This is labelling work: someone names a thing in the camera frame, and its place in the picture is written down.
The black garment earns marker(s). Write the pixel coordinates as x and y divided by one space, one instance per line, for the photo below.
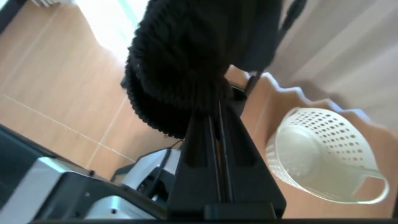
180 46

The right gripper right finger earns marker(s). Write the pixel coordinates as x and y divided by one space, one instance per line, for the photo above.
255 186

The window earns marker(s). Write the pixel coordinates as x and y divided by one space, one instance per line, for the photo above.
127 11

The black clothes rack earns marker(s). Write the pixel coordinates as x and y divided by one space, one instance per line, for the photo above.
253 82

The white laundry basket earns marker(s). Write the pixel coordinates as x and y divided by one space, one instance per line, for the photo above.
311 161

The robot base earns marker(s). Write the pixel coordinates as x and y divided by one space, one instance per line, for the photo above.
46 180

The beige curtain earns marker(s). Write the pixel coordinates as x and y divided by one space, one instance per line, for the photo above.
342 46

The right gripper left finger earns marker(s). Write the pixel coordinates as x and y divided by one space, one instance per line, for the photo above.
192 186

